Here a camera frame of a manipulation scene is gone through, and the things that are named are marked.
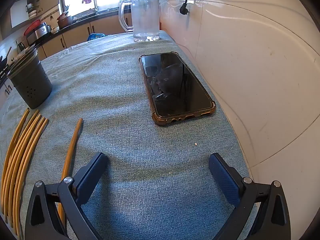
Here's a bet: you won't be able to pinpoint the dark grey perforated utensil holder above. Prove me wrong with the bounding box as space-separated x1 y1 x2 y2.
7 49 53 109

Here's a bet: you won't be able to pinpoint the brown pot with utensils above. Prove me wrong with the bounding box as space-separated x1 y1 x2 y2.
57 11 73 29

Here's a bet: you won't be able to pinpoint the glass jar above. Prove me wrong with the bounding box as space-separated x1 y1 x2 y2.
118 0 161 43

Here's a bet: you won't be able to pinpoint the smartphone in brown case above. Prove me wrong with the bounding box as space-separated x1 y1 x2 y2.
139 52 216 127

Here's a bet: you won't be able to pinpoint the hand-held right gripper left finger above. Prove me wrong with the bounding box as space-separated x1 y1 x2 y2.
25 152 108 240

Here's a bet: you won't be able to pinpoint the silver cooking pot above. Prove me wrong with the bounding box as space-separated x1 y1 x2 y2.
26 22 52 45

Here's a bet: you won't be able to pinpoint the beige kitchen cabinets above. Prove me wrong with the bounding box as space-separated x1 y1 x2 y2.
0 15 135 105

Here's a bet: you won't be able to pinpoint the wall shelf with dishes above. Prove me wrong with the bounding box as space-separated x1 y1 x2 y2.
25 0 44 19

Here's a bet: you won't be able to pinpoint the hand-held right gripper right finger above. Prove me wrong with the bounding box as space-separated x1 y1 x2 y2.
208 152 292 240

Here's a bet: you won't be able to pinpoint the black kitchen countertop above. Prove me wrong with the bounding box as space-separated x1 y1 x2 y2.
25 6 133 48

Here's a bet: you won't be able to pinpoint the grey-green table cloth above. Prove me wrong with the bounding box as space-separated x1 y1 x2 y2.
0 30 258 240

